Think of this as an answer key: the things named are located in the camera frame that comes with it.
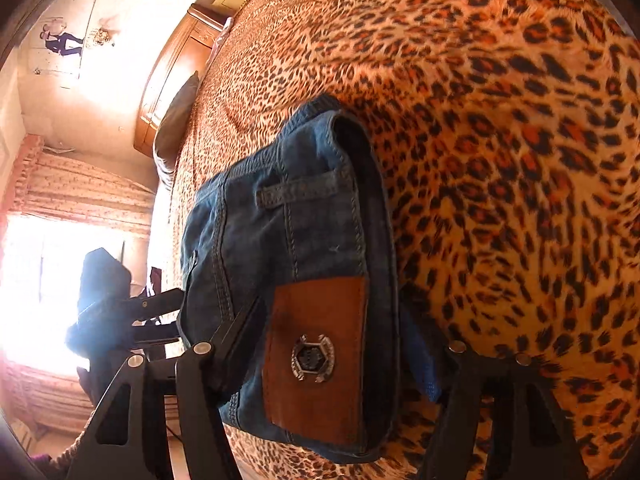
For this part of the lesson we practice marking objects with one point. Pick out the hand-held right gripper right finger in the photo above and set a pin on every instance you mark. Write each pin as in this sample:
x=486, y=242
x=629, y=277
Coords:
x=425, y=370

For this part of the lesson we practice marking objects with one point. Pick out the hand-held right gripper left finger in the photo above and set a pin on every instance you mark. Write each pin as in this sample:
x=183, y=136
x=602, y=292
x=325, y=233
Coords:
x=245, y=317

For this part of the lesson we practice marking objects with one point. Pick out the leopard print blanket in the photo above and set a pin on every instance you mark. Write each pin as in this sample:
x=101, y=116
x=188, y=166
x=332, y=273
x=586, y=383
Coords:
x=500, y=160

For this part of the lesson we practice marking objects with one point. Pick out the wooden headboard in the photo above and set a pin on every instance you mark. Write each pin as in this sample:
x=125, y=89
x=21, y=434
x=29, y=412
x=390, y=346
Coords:
x=170, y=75

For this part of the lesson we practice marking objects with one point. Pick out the wall poster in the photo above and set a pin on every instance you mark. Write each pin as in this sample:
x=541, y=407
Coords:
x=65, y=35

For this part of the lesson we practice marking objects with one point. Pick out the bright window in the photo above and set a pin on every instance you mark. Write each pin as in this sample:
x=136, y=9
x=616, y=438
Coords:
x=40, y=285

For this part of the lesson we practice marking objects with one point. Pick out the blue denim pants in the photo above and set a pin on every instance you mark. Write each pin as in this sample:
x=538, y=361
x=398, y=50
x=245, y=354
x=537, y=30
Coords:
x=310, y=230

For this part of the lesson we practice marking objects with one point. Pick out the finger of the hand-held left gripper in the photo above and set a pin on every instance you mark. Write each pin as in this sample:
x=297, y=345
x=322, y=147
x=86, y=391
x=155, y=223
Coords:
x=160, y=302
x=157, y=334

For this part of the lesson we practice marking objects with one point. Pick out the patterned orange curtain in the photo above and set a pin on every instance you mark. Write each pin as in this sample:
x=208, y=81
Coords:
x=85, y=185

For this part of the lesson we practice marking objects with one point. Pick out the grey brown pillow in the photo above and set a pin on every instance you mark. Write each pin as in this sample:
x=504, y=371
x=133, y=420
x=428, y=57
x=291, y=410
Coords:
x=175, y=120

